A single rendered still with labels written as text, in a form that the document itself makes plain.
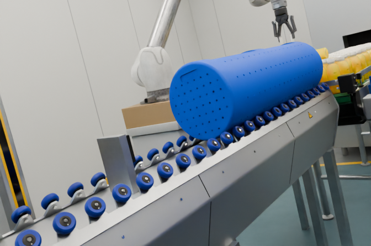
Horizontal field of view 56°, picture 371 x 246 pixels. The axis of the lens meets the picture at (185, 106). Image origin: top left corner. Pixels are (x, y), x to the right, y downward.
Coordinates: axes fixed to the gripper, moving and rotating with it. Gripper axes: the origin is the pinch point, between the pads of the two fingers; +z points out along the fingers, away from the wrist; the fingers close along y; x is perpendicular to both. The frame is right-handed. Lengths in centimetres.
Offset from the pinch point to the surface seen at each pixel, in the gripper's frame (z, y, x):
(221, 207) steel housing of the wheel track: 47, 25, -129
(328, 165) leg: 70, 20, -27
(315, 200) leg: 91, 9, -27
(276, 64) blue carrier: 10, 26, -74
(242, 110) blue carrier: 22, 26, -107
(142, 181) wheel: 29, 24, -154
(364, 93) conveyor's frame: 39, 36, 3
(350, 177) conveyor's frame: 94, 14, 19
